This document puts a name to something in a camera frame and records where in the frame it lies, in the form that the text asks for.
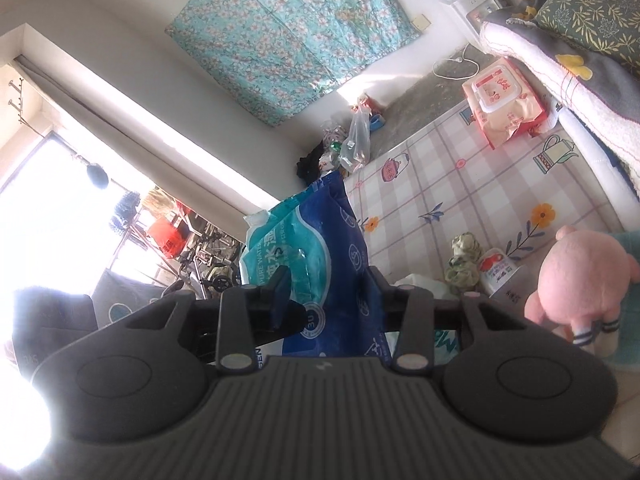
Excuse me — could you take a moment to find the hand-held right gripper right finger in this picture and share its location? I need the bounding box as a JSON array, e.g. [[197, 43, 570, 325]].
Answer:
[[367, 266, 541, 373]]

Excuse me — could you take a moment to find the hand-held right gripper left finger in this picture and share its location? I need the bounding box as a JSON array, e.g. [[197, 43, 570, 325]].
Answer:
[[125, 265, 307, 373]]

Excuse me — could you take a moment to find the blue wet wipes pack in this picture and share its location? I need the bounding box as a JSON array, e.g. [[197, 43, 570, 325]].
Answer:
[[241, 172, 391, 356]]

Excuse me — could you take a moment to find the white plastic bag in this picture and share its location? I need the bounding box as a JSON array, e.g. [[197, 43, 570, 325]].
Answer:
[[385, 272, 463, 367]]

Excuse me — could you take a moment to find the green floral scrunchie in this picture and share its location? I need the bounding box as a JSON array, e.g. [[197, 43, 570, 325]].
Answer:
[[445, 255, 481, 293], [451, 232, 483, 258]]

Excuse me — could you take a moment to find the white cup with red label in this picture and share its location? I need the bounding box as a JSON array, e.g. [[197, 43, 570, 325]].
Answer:
[[475, 247, 523, 296]]

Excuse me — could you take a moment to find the printed bed sheet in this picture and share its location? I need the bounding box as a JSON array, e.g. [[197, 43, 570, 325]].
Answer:
[[345, 95, 640, 356]]

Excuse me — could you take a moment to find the black cloth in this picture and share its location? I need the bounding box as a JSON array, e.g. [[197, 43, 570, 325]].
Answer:
[[295, 140, 331, 183]]

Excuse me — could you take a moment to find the red bag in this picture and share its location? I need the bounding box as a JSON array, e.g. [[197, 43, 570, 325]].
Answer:
[[147, 217, 188, 261]]

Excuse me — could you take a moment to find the clear plastic bag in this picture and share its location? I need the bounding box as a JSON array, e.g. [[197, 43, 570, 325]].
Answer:
[[339, 102, 373, 173]]

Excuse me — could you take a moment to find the blue hanging cloth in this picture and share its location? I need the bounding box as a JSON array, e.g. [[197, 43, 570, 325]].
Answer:
[[111, 191, 140, 235]]

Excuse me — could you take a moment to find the pink plush pig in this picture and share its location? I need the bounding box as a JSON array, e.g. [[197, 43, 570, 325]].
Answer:
[[524, 225, 640, 358]]

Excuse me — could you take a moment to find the dark hanging duster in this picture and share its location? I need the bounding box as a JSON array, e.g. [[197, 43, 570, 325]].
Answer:
[[85, 160, 108, 191]]

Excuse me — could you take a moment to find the red and pink wipes pack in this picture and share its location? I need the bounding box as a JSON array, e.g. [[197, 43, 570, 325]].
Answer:
[[461, 57, 548, 150]]

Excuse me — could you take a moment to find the white water dispenser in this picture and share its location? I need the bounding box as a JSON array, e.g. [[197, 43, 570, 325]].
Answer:
[[440, 0, 503, 43]]

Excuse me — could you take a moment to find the grey blanket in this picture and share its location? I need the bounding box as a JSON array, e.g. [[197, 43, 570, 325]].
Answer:
[[479, 0, 640, 126]]

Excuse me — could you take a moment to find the dark floral pillow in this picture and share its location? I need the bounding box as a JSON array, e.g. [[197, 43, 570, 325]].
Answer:
[[534, 0, 640, 66]]

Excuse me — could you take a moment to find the white power cable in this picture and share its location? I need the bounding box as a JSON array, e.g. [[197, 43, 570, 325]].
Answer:
[[432, 42, 481, 81]]

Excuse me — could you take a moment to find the teal floral wall cloth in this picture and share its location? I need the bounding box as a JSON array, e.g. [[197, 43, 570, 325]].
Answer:
[[165, 0, 421, 128]]

